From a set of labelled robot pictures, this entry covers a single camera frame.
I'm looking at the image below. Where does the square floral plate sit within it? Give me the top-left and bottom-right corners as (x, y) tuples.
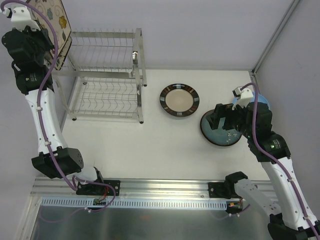
(27, 0), (72, 71)

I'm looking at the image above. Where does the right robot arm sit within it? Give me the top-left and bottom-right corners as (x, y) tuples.
(206, 102), (320, 240)

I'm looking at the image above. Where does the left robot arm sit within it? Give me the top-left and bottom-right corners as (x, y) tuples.
(1, 26), (105, 195)

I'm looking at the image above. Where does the steel two-tier dish rack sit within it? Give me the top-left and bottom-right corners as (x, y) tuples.
(52, 28), (148, 124)

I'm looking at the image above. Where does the light blue round plate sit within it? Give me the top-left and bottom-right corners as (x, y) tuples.
(232, 92), (270, 109)

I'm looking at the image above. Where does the teal round glazed plate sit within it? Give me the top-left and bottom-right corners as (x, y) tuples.
(200, 109), (242, 147)

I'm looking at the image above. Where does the round plate dark patterned rim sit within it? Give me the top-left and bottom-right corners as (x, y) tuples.
(159, 83), (200, 118)

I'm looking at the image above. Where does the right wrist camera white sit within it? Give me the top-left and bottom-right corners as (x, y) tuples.
(232, 87), (254, 110)

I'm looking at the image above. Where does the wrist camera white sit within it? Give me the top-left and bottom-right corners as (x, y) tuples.
(232, 87), (254, 110)
(1, 5), (41, 32)

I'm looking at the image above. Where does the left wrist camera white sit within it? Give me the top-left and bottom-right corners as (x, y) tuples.
(1, 5), (41, 32)

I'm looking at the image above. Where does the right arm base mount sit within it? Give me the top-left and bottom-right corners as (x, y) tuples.
(207, 182), (229, 199)

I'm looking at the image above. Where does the aluminium mounting rail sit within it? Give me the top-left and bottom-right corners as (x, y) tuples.
(29, 176), (278, 201)

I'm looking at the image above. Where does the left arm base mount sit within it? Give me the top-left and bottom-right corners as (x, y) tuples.
(76, 179), (121, 196)

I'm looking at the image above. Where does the white slotted cable duct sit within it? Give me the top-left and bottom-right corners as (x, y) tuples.
(41, 197), (227, 211)

